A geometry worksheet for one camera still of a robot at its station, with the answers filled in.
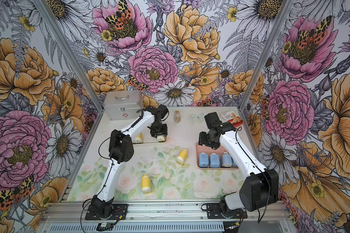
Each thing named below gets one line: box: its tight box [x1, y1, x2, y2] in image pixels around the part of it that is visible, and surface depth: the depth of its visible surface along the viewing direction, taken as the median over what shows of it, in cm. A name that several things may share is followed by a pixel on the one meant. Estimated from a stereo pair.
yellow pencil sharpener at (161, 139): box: [157, 134, 167, 143], surface depth 97 cm
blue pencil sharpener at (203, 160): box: [198, 152, 210, 168], surface depth 87 cm
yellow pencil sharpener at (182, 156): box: [175, 148, 189, 165], surface depth 89 cm
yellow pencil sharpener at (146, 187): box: [140, 173, 152, 194], surface depth 78 cm
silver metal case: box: [103, 90, 144, 121], surface depth 110 cm
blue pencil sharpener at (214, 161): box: [209, 152, 221, 168], surface depth 87 cm
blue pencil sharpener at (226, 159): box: [221, 150, 233, 168], surface depth 86 cm
